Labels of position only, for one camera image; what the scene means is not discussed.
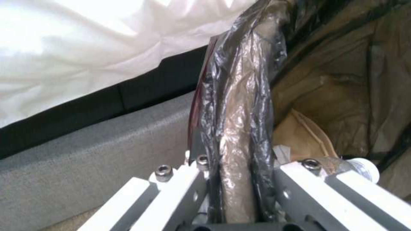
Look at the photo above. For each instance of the white plastic bottle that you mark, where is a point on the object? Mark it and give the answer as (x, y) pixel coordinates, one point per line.
(364, 167)

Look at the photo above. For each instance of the trash bin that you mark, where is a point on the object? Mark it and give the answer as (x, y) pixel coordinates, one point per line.
(237, 134)

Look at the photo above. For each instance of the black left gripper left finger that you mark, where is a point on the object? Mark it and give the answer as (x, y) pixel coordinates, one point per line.
(170, 192)

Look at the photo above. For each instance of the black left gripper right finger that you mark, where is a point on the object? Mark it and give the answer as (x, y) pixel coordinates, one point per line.
(334, 199)

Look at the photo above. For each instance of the brown paper bag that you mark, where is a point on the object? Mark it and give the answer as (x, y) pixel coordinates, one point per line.
(305, 137)

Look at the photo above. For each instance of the grey fabric bed base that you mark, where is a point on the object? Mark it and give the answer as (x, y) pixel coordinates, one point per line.
(80, 163)

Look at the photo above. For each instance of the white duvet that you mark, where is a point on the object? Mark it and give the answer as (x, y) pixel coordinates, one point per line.
(83, 48)

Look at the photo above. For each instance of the white paper scrap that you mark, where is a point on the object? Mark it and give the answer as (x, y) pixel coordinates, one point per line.
(284, 152)

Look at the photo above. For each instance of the black plastic bin liner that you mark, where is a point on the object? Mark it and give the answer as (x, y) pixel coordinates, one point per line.
(263, 101)

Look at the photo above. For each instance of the black mattress band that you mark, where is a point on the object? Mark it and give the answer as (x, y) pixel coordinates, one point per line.
(96, 101)

